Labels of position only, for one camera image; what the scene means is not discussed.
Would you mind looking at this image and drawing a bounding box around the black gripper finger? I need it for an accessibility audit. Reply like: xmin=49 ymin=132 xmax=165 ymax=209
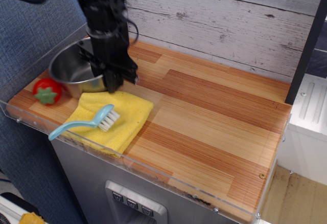
xmin=104 ymin=70 xmax=124 ymax=93
xmin=90 ymin=61 xmax=106 ymax=77

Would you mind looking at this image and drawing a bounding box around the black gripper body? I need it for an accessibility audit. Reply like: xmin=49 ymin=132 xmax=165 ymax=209
xmin=87 ymin=29 xmax=139 ymax=84

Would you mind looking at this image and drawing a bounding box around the silver metal pot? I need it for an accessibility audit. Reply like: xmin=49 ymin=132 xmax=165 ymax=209
xmin=49 ymin=37 xmax=107 ymax=98

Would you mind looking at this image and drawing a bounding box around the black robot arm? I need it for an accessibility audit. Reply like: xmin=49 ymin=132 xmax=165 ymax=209
xmin=77 ymin=0 xmax=138 ymax=93

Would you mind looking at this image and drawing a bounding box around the yellow rag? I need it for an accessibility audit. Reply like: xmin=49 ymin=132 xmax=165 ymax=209
xmin=61 ymin=90 xmax=154 ymax=159

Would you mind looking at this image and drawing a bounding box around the red toy strawberry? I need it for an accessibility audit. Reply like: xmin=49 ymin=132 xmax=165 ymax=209
xmin=32 ymin=78 xmax=62 ymax=105

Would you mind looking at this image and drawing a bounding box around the light blue scrub brush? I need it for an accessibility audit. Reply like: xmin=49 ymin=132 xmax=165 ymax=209
xmin=48 ymin=104 xmax=121 ymax=141

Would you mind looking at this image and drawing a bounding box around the silver toy fridge cabinet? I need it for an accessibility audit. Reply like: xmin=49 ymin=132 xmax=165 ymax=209
xmin=47 ymin=133 xmax=243 ymax=224

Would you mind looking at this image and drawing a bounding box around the black and yellow object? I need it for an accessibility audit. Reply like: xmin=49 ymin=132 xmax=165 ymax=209
xmin=0 ymin=211 xmax=45 ymax=224

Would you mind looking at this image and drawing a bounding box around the white toy sink counter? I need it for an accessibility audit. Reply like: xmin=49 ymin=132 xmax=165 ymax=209
xmin=277 ymin=74 xmax=326 ymax=185

